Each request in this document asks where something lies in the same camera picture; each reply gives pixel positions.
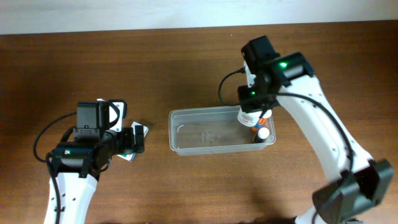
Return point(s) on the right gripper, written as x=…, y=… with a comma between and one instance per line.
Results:
x=246, y=104

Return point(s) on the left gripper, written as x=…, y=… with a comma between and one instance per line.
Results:
x=128, y=145

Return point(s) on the white green medicine box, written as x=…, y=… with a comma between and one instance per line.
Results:
x=130, y=157

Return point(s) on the orange bottle white cap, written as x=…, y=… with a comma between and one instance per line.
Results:
x=264, y=116

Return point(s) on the clear sanitizer bottle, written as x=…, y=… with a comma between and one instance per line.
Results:
x=248, y=119

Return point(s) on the black bottle white cap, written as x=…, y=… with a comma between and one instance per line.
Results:
x=261, y=136

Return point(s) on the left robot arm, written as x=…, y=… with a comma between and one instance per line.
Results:
x=84, y=152

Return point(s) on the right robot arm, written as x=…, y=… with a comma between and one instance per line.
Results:
x=356, y=182

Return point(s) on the clear plastic container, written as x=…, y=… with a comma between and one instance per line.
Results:
x=213, y=130

